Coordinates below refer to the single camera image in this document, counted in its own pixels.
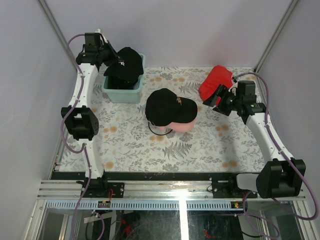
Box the left corner aluminium post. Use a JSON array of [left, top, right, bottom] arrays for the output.
[[36, 0, 77, 70]]

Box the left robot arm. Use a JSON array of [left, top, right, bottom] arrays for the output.
[[60, 30, 121, 198]]

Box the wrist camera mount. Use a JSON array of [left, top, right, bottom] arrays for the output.
[[228, 84, 238, 96], [94, 28, 108, 46]]

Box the teal plastic bin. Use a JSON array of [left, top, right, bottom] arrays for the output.
[[101, 53, 146, 104]]

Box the purple cable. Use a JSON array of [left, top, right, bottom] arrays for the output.
[[60, 33, 106, 240], [232, 72, 320, 237]]

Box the floral table mat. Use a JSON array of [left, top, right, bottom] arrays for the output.
[[91, 67, 265, 172]]

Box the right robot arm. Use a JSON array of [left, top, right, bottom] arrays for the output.
[[203, 80, 306, 199]]

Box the red cloth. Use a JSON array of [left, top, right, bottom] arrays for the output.
[[198, 65, 233, 101]]

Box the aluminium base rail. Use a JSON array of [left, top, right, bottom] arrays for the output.
[[37, 180, 215, 201]]

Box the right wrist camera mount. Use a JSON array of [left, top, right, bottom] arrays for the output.
[[228, 84, 238, 96]]

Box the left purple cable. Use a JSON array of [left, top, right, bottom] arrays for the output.
[[60, 33, 106, 240]]

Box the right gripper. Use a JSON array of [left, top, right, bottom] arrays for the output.
[[203, 84, 243, 117]]

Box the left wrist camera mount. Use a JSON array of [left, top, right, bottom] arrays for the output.
[[94, 28, 108, 46]]

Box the black wire hat stand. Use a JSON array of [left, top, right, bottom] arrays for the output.
[[147, 121, 173, 136]]

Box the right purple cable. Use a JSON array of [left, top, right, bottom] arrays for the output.
[[232, 72, 320, 237]]

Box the corner aluminium post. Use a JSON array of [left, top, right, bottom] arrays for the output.
[[252, 0, 301, 75], [36, 0, 77, 70]]

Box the pink baseball cap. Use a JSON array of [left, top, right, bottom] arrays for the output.
[[158, 118, 197, 133]]

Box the black cap gold logo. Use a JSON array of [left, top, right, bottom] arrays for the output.
[[145, 88, 198, 127]]

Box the right corner aluminium post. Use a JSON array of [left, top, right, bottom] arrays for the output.
[[252, 0, 301, 75]]

